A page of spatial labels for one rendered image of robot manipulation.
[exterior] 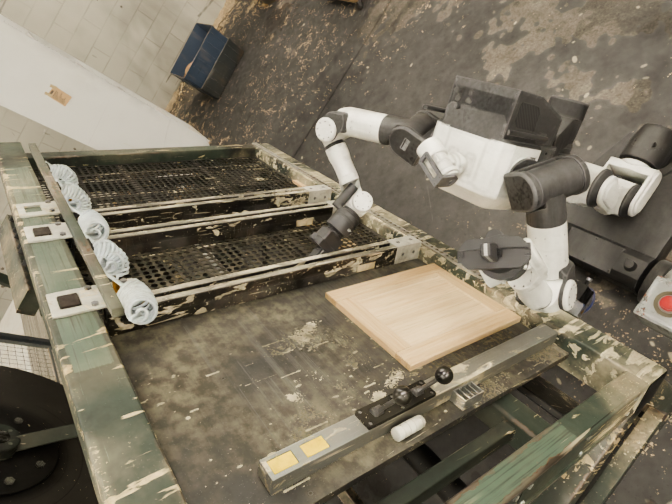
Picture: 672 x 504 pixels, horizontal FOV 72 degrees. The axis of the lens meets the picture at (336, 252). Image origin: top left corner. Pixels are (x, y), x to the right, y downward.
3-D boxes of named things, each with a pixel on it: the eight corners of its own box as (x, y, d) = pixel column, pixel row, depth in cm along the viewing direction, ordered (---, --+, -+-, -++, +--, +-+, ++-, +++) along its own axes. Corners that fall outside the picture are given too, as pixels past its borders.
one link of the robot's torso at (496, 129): (499, 88, 145) (424, 67, 123) (606, 114, 122) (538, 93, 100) (467, 179, 156) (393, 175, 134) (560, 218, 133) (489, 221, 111)
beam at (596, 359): (651, 399, 130) (669, 369, 125) (633, 416, 123) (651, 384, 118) (266, 161, 280) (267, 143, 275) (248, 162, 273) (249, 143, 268)
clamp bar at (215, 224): (357, 220, 201) (366, 166, 190) (34, 274, 132) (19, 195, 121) (343, 211, 207) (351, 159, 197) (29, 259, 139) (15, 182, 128)
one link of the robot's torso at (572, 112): (559, 98, 149) (531, 89, 137) (599, 106, 140) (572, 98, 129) (526, 181, 159) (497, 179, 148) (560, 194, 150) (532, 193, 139)
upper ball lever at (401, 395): (385, 418, 98) (419, 397, 88) (371, 425, 96) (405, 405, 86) (376, 401, 99) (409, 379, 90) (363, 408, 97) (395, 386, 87)
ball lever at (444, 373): (424, 398, 105) (460, 377, 95) (412, 404, 103) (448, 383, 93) (415, 382, 106) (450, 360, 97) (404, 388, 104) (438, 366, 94)
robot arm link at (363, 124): (316, 103, 147) (377, 115, 136) (339, 101, 157) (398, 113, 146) (313, 140, 152) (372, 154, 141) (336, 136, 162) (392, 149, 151)
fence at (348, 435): (553, 343, 137) (558, 332, 135) (271, 496, 82) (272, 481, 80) (538, 334, 141) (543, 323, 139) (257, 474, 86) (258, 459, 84)
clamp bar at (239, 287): (421, 260, 174) (436, 200, 163) (59, 355, 105) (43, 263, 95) (403, 249, 181) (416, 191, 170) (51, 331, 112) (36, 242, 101)
